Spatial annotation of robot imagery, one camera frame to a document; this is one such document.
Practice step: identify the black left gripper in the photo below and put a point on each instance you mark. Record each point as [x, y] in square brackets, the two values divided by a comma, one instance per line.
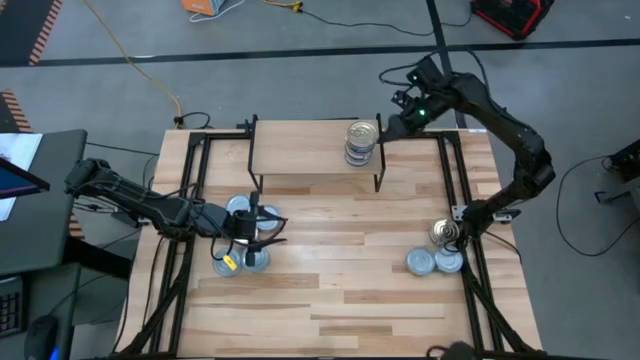
[240, 225]

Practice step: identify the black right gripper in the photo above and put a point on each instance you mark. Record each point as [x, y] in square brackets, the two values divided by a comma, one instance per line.
[425, 110]

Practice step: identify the gold-lid blue-label seafood can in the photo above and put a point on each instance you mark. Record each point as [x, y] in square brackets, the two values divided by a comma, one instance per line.
[358, 163]
[361, 134]
[359, 157]

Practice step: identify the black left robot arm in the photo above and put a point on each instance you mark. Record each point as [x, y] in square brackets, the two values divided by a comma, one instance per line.
[150, 206]

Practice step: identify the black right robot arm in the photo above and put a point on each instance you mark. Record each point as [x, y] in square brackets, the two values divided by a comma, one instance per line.
[500, 120]

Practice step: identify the rear green rim can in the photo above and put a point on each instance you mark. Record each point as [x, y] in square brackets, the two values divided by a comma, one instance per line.
[444, 231]

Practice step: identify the red black equipment case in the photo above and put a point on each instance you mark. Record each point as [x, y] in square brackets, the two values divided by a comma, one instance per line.
[510, 15]

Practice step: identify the yellow power plug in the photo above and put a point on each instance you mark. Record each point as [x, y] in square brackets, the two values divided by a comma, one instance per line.
[296, 6]

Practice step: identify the grey side table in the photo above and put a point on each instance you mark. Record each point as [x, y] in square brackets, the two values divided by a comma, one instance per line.
[67, 295]

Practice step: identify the grey desk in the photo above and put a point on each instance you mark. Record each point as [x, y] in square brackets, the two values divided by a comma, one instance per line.
[50, 225]

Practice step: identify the orange device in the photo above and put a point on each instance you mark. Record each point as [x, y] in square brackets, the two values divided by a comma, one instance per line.
[200, 6]

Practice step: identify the black equipment stand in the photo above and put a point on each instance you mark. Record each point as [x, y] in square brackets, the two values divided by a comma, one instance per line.
[625, 162]

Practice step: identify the black computer mouse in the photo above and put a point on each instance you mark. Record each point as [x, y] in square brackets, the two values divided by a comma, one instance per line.
[42, 337]

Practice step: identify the dark round object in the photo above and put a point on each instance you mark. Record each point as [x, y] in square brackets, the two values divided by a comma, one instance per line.
[457, 351]

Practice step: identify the dark monitor screen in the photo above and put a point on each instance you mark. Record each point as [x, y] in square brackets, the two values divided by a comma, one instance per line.
[15, 182]

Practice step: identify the white paper sheet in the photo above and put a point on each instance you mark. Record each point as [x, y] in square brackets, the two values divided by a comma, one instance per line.
[22, 147]

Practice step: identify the black keyboard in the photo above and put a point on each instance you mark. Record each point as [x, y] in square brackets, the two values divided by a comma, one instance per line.
[11, 307]

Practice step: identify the black mat orange striped edge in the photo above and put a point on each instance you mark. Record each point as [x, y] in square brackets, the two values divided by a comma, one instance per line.
[20, 30]
[12, 112]

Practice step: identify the black aluminium table frame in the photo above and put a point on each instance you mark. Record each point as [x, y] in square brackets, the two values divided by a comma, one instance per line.
[225, 134]

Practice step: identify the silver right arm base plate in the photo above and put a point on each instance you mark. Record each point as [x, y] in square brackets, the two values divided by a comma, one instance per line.
[457, 211]

